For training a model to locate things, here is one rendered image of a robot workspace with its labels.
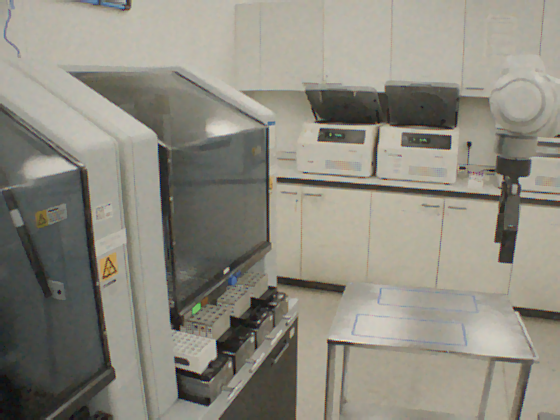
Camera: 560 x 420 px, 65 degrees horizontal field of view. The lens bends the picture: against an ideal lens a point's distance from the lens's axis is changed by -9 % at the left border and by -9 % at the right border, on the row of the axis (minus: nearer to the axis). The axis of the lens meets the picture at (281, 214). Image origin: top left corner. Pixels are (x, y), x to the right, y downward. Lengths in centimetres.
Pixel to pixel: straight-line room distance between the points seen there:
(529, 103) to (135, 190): 76
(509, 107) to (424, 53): 275
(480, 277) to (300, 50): 213
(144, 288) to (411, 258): 259
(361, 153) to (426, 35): 97
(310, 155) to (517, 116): 272
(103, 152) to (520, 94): 74
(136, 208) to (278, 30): 293
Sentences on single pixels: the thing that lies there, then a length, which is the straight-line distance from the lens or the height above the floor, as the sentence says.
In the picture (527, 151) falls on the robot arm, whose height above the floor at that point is 142.
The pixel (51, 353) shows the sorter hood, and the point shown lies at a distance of 90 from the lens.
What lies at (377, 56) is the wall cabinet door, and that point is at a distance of 360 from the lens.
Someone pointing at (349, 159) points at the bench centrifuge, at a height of 103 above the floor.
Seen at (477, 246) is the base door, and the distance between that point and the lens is 342.
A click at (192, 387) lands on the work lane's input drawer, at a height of 78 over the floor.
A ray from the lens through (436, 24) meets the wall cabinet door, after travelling 357.
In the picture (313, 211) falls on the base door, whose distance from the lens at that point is 351.
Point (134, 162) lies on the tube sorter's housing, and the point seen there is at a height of 138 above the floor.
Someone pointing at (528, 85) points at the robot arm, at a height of 155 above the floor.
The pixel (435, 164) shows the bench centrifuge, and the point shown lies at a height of 104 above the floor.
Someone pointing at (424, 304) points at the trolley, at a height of 82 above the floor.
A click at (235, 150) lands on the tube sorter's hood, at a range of 139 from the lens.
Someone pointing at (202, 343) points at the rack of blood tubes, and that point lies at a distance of 133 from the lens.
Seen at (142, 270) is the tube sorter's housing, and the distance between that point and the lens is 108.
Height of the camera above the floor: 153
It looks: 15 degrees down
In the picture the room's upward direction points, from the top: straight up
